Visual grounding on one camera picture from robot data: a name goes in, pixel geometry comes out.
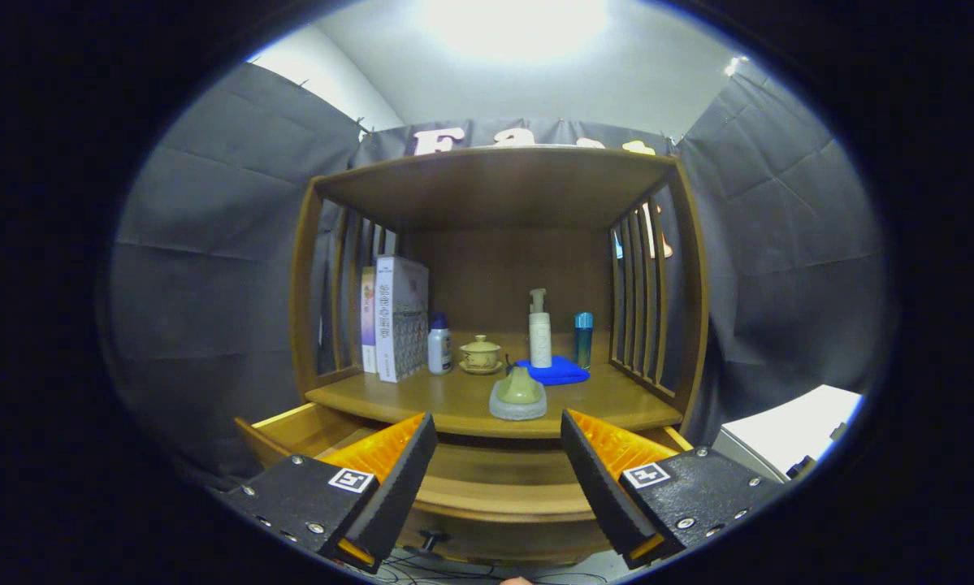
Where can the wooden cabinet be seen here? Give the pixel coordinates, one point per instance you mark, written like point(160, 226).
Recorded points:
point(495, 187)

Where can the wooden countertop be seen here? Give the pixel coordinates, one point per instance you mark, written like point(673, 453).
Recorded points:
point(608, 402)

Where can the white storage cabinet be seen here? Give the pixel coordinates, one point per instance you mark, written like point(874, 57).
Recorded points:
point(787, 426)

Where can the blue translucent bottle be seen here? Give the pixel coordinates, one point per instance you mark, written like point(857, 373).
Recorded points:
point(583, 341)

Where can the white bottle with blue cap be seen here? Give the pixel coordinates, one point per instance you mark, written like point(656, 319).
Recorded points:
point(439, 349)

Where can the wooden drawer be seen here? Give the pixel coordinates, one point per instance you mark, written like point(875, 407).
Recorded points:
point(503, 496)

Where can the blue folded cloth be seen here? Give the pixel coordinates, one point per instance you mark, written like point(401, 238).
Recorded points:
point(564, 372)

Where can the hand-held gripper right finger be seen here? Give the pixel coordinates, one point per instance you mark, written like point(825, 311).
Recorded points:
point(604, 496)

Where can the white patterned book box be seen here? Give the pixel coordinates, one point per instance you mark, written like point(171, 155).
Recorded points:
point(401, 317)

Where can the white pump bottle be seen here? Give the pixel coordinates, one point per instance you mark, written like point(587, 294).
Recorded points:
point(540, 337)

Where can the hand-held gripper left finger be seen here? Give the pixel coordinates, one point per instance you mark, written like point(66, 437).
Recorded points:
point(396, 496)

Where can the thin purple book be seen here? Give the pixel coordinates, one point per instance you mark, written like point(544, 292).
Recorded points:
point(368, 325)

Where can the black backdrop cloth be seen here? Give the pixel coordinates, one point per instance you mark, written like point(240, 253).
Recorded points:
point(210, 284)

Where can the yellow lidded ceramic teacup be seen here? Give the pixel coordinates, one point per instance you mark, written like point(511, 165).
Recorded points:
point(480, 355)

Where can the black drawer knob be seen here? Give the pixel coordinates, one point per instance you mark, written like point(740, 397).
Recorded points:
point(432, 540)

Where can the pale green cup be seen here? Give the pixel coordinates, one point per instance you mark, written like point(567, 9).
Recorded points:
point(519, 398)

